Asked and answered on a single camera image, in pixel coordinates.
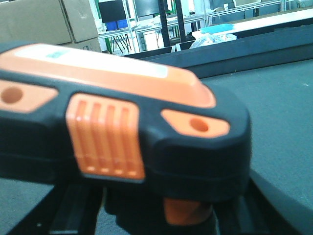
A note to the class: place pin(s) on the left black vertical post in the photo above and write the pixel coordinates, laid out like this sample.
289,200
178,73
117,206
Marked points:
164,26

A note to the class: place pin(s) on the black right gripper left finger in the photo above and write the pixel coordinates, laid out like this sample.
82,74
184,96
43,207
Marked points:
66,210

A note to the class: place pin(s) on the grey raised table edge rail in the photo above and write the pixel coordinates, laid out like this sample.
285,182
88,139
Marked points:
284,45

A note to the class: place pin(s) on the crumpled clear plastic bag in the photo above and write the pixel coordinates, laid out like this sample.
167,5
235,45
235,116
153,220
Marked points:
210,39

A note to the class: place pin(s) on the black vertical post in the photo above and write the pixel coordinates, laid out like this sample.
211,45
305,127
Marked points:
164,26
179,12

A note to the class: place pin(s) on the light blue plastic tray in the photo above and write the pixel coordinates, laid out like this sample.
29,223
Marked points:
217,28

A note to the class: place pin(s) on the right black vertical post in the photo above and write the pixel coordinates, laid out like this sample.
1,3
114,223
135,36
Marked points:
179,12

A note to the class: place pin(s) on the metal workbench shelf frame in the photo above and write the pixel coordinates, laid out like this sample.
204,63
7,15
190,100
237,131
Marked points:
237,19

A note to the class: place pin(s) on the lower carton with black print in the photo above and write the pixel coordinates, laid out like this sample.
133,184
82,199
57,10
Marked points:
80,25

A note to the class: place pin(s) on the orange black barcode scanner gun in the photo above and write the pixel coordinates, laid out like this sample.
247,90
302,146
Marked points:
72,114

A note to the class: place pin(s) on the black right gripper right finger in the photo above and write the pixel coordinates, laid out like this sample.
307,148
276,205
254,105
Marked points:
263,209

